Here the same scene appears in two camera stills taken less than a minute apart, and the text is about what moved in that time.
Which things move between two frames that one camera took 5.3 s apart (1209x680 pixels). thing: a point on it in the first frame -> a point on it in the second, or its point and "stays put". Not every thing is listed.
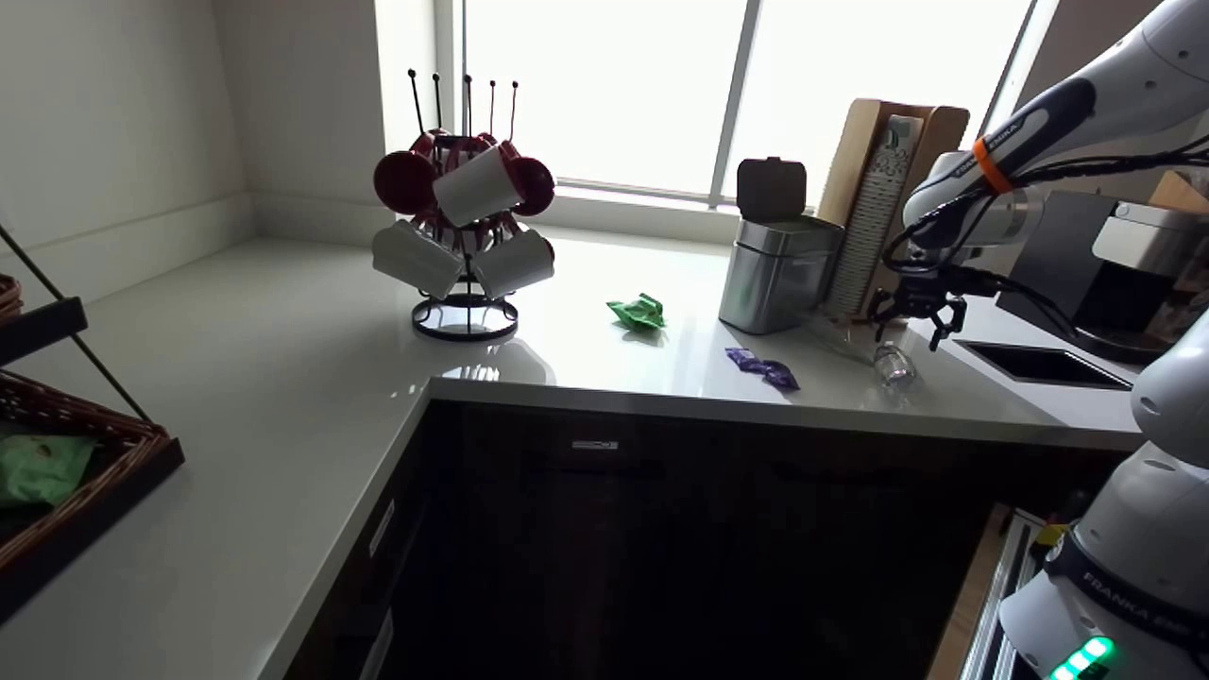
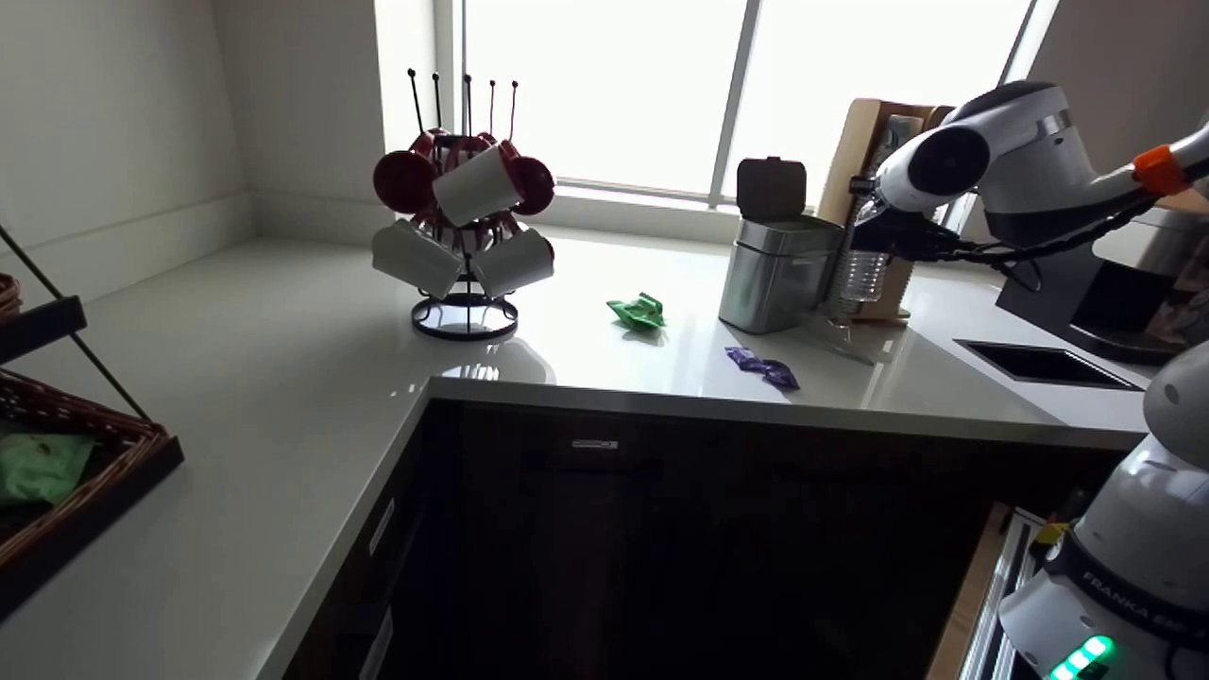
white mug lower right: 513,263 stays put
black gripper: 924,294 -> 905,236
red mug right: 532,175 stays put
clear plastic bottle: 892,360 -> 865,273
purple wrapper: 770,373 stays put
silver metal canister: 780,273 stays put
